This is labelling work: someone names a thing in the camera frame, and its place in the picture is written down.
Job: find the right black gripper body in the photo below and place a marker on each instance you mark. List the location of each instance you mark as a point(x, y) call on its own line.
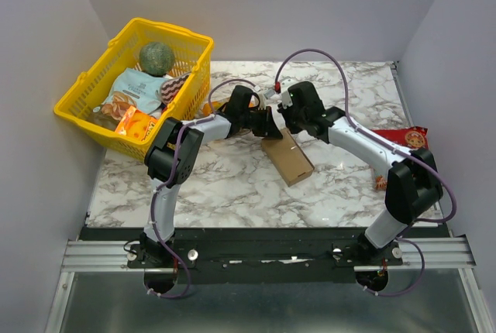
point(289, 117)

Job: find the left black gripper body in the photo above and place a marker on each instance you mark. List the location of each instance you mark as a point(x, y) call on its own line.
point(255, 121)

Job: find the brown cardboard express box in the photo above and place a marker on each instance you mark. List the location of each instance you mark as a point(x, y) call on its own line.
point(288, 158)

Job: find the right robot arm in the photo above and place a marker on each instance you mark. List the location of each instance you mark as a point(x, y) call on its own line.
point(407, 176)

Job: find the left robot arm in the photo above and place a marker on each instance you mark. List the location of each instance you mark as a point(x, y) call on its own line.
point(172, 155)

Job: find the orange mango candy bag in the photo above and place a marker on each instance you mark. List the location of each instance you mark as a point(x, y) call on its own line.
point(209, 109)

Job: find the striped wavy pouch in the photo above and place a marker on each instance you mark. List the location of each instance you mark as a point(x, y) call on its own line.
point(171, 87)

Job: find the yellow plastic basket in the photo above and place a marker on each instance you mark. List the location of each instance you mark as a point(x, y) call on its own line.
point(100, 97)

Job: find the red candy bag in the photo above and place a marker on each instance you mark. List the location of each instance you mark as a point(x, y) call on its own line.
point(414, 137)

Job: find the green round melon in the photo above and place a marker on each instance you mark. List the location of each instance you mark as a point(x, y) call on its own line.
point(156, 59)

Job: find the orange cheese snack pack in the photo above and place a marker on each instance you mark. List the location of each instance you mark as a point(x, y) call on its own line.
point(135, 124)

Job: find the light blue snack bag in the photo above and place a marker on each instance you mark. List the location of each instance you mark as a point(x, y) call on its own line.
point(132, 88)

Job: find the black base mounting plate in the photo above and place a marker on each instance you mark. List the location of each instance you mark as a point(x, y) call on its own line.
point(265, 255)

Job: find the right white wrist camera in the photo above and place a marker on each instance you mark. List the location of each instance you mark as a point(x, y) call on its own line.
point(282, 88)

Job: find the aluminium rail frame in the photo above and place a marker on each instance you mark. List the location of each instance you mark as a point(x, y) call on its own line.
point(110, 257)

